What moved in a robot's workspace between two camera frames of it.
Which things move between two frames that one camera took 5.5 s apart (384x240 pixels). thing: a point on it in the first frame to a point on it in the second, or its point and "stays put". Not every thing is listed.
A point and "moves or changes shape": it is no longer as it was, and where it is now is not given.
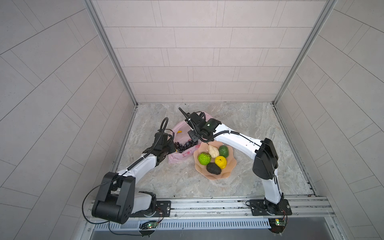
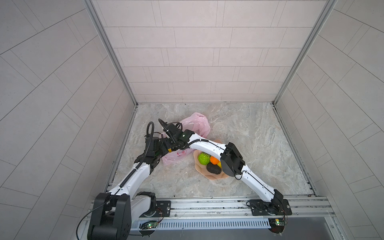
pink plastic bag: [181, 131] moves or changes shape
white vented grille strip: [184, 224] stays put
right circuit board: [277, 225] stays put
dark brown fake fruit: [213, 168] stays put
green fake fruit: [204, 158] stays put
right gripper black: [194, 137] to [167, 139]
